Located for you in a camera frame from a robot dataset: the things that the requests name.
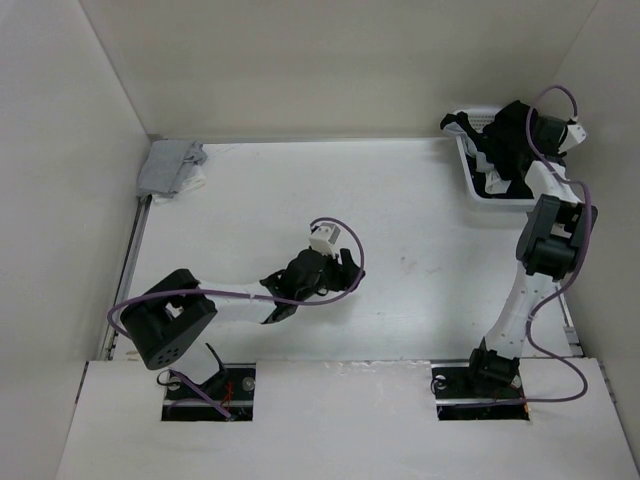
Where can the black tank top in basket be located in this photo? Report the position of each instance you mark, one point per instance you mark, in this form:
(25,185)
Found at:
(458,125)

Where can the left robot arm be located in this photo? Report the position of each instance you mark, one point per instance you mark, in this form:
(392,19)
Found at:
(166,331)

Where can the folded grey tank top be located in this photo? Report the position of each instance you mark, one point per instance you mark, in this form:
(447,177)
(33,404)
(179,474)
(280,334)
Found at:
(168,163)

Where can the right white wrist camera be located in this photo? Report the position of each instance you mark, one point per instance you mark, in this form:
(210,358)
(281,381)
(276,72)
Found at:
(574,134)

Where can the black tank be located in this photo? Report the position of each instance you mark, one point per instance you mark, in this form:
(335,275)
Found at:
(458,125)
(505,143)

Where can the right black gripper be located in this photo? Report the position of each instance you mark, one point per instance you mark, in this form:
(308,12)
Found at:
(559,155)

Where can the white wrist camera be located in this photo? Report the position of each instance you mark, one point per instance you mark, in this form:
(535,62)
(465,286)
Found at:
(323,238)
(574,134)

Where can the white plastic laundry basket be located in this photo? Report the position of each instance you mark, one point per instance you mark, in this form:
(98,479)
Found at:
(479,116)

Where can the folded white tank top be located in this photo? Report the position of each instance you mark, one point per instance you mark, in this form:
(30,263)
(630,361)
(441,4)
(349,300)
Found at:
(194,181)

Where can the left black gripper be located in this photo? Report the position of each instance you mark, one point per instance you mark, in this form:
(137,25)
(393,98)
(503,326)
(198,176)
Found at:
(342,280)

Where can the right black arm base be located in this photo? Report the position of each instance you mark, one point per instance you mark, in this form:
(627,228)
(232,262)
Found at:
(459,398)

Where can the white tank top in basket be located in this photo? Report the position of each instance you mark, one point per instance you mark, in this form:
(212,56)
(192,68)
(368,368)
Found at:
(486,181)

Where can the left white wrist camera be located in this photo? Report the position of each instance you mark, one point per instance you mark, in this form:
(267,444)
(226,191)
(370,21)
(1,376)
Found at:
(323,238)

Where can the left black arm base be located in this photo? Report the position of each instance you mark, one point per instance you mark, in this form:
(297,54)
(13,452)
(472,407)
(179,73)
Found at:
(232,392)

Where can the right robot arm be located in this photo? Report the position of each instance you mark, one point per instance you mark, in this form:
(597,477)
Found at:
(551,252)

